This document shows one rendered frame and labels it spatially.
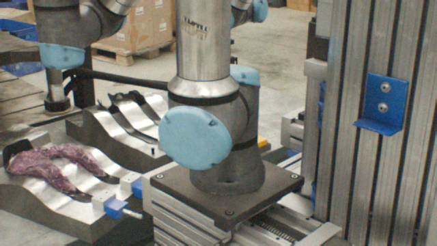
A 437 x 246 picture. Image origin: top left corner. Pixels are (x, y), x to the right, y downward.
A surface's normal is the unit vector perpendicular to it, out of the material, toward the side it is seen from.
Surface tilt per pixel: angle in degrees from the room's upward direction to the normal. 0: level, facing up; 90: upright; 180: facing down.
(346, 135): 90
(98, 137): 90
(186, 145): 98
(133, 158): 90
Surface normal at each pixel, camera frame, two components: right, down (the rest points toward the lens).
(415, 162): -0.70, 0.27
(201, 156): -0.32, 0.48
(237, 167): 0.23, 0.07
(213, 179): -0.35, 0.06
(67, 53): 0.53, 0.37
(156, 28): 0.80, 0.33
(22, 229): 0.00, -0.92
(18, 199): -0.48, 0.33
